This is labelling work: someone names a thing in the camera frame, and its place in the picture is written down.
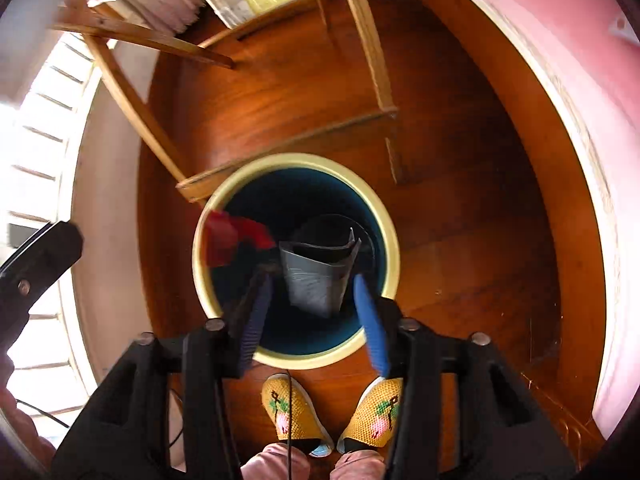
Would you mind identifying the red snack wrapper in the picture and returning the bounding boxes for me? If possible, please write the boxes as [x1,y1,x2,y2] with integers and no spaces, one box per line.
[202,210,276,268]

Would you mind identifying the wooden table frame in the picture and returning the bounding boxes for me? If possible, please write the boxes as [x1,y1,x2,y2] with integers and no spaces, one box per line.
[49,0,409,205]

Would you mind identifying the pink bed sheet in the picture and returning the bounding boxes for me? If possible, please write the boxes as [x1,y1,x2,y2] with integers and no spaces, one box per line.
[471,0,639,437]

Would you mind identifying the yellow slipper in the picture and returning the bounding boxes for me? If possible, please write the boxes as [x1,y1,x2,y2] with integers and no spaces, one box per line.
[336,377,402,454]
[260,373,334,458]

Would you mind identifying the dark green carton box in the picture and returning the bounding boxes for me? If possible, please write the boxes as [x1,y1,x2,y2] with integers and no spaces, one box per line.
[279,229,361,318]

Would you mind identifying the round trash bin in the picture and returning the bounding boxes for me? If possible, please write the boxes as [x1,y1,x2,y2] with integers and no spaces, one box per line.
[192,153,400,370]

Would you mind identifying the left yellow slipper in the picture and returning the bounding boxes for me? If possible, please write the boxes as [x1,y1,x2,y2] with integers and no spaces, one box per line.
[260,373,334,458]

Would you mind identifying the right yellow slipper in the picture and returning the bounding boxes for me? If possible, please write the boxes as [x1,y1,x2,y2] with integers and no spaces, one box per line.
[336,377,402,454]

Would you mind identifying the pink trouser legs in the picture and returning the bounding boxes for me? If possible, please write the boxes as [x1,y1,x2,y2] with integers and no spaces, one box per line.
[240,441,388,480]

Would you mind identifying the window metal grille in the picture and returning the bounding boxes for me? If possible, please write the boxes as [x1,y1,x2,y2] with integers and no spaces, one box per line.
[1,32,100,445]

